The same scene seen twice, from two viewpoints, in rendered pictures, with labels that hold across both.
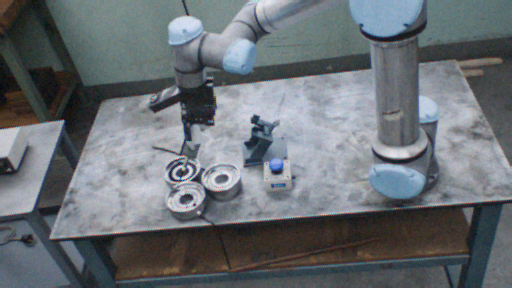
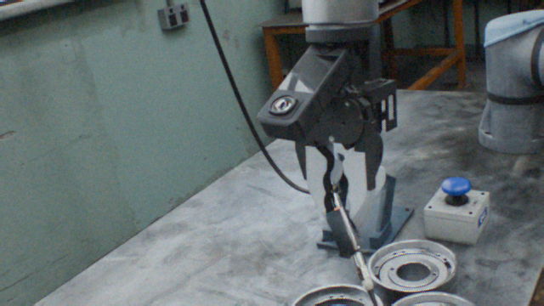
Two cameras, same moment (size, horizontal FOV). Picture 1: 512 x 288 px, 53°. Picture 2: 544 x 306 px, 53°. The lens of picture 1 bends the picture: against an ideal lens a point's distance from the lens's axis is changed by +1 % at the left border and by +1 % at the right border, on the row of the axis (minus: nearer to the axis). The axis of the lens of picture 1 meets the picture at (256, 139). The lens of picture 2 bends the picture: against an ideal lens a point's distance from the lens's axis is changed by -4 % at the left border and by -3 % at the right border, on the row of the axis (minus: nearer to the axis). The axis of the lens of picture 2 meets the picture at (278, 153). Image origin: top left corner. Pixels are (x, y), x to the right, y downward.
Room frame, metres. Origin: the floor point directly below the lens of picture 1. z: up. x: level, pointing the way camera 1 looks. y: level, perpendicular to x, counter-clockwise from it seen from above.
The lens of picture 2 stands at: (0.81, 0.65, 1.23)
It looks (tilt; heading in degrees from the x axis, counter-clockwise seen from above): 22 degrees down; 300
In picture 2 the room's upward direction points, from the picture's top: 10 degrees counter-clockwise
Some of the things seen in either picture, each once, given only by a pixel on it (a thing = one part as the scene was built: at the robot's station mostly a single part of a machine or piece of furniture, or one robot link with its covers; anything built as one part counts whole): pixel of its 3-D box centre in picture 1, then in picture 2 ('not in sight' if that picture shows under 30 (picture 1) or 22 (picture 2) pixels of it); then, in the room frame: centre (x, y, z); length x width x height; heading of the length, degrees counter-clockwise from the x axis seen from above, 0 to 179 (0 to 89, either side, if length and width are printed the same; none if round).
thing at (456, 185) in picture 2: (276, 169); (456, 197); (0.95, -0.04, 0.85); 0.04 x 0.04 x 0.05
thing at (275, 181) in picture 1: (280, 175); (458, 212); (0.95, -0.04, 0.82); 0.08 x 0.07 x 0.05; 82
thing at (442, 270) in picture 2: (222, 181); (413, 278); (0.98, 0.11, 0.82); 0.08 x 0.08 x 0.02
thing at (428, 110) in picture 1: (411, 126); (523, 50); (0.89, -0.37, 0.97); 0.13 x 0.12 x 0.14; 150
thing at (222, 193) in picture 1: (222, 181); (413, 277); (0.98, 0.11, 0.82); 0.10 x 0.10 x 0.04
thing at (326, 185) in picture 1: (274, 141); (346, 219); (1.13, -0.05, 0.79); 1.20 x 0.60 x 0.02; 82
